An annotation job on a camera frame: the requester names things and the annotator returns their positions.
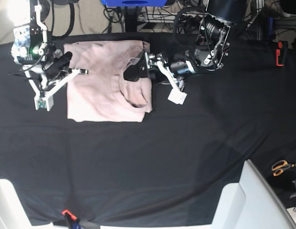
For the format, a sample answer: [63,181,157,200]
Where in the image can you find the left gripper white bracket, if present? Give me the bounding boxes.
[123,52,187,105]

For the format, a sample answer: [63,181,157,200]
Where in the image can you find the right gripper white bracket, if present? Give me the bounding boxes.
[22,52,89,111]

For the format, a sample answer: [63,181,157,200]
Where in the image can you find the pink T-shirt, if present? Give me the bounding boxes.
[63,40,153,122]

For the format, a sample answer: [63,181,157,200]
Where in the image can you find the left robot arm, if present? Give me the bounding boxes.
[124,0,247,104]

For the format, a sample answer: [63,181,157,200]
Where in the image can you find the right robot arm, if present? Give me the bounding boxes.
[11,0,88,111]

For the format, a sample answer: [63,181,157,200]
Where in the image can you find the white power strip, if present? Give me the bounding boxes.
[137,12,176,23]

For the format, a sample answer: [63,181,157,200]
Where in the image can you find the blue box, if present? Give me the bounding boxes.
[101,0,167,7]

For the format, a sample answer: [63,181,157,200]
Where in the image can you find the black tablecloth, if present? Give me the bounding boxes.
[0,40,296,227]

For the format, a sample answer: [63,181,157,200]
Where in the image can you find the red black tool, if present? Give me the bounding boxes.
[275,41,289,67]

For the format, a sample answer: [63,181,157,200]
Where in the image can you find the orange black clamp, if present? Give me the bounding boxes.
[62,209,82,229]

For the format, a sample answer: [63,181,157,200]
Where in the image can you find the white table frame left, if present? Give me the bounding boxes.
[0,174,54,229]

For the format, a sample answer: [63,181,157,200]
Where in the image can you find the white table frame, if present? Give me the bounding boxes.
[0,174,54,229]
[211,160,296,229]

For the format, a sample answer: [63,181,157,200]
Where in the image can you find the orange handled scissors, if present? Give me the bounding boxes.
[271,160,296,177]

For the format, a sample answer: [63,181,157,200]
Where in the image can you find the white table frame right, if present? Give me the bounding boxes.
[211,160,296,229]

